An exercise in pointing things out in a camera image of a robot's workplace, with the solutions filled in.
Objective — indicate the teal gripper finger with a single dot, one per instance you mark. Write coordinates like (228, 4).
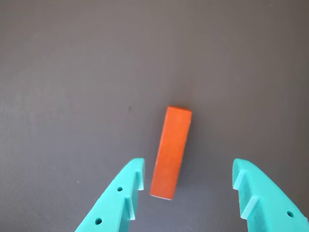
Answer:
(108, 210)
(272, 207)

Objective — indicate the red wooden block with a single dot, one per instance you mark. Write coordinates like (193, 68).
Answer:
(171, 154)

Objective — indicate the dark grey textured mat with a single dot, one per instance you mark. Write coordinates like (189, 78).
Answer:
(72, 72)

